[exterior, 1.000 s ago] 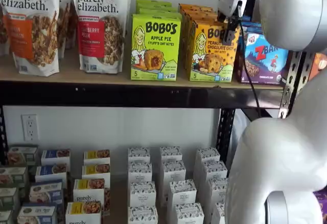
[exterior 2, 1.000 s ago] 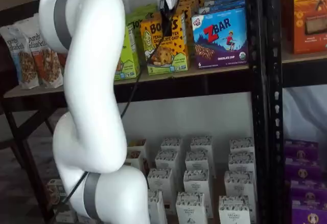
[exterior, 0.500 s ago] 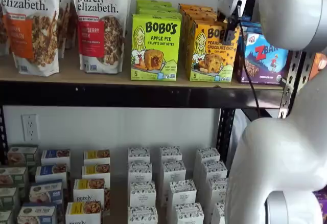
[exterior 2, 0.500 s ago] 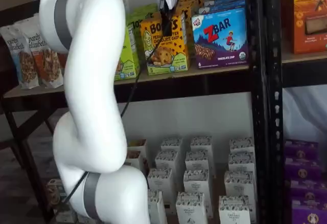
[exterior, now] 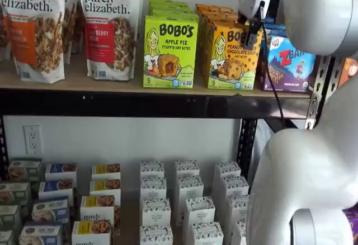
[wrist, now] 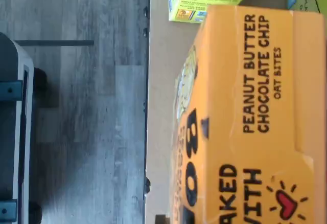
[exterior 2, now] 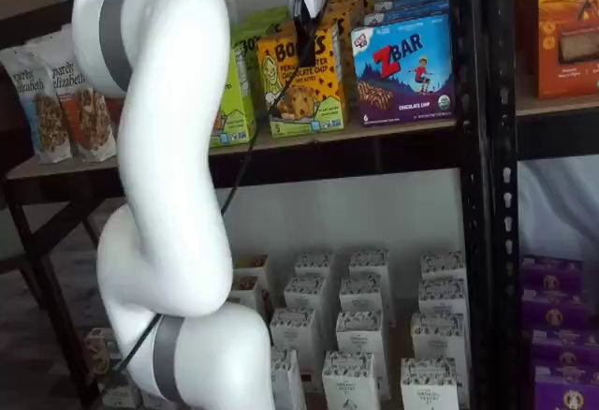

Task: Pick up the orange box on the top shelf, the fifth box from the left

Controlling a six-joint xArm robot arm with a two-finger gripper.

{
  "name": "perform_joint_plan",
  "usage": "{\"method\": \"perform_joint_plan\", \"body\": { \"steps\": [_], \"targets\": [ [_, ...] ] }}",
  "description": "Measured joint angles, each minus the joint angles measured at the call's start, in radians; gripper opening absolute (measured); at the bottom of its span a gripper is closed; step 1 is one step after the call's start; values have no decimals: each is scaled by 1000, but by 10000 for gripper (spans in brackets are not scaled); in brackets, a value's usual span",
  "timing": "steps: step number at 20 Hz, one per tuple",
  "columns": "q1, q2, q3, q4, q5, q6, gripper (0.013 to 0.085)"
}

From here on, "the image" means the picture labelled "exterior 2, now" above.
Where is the green Bobo's apple pie box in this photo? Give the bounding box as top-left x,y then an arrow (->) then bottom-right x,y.
228,19 -> 282,51
242,6 -> 289,25
208,30 -> 257,149

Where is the large orange box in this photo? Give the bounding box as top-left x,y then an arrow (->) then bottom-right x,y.
535,0 -> 599,100

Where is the wooden shelf board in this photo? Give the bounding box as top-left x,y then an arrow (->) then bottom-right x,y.
516,91 -> 599,117
7,117 -> 458,182

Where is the purple snack box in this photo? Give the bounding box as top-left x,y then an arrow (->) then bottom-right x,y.
520,254 -> 585,292
520,287 -> 589,331
528,329 -> 599,372
532,365 -> 599,410

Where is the black metal shelving rack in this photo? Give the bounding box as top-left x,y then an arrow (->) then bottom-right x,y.
481,0 -> 599,410
0,0 -> 497,410

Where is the white patterned carton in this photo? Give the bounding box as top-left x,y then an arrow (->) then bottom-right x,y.
269,307 -> 318,367
270,347 -> 308,410
400,357 -> 463,410
416,278 -> 470,317
335,309 -> 386,359
419,250 -> 467,285
321,350 -> 383,410
283,275 -> 329,313
293,251 -> 335,283
338,276 -> 386,314
348,247 -> 391,285
410,311 -> 471,364

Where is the orange label granola bag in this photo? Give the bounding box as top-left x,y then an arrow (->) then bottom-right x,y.
39,49 -> 119,163

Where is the white granola bag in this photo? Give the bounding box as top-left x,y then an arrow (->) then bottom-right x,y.
25,23 -> 76,55

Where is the blue label granola bag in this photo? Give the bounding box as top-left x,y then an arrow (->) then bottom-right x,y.
0,47 -> 74,164

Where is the white plastic sheet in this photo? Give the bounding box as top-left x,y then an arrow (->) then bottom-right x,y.
517,156 -> 593,261

